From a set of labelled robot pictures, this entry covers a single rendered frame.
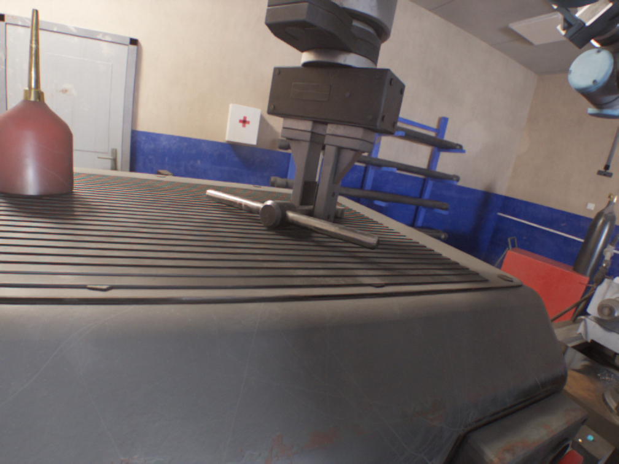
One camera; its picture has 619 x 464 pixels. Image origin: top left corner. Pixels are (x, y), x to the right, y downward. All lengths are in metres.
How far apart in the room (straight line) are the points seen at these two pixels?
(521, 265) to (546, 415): 3.69
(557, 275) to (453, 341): 3.71
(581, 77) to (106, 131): 3.29
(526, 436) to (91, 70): 3.46
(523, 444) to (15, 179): 0.43
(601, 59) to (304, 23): 0.72
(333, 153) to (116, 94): 3.14
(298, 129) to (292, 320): 0.22
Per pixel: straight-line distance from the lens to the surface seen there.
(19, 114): 0.35
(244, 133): 3.26
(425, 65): 4.49
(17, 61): 3.63
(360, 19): 0.32
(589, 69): 0.88
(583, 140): 5.67
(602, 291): 1.73
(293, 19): 0.27
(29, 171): 0.34
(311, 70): 0.32
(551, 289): 3.95
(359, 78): 0.30
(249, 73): 3.44
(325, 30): 0.27
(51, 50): 3.55
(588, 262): 3.99
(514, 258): 3.96
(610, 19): 0.94
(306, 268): 0.21
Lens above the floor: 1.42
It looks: 16 degrees down
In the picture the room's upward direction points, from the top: 11 degrees clockwise
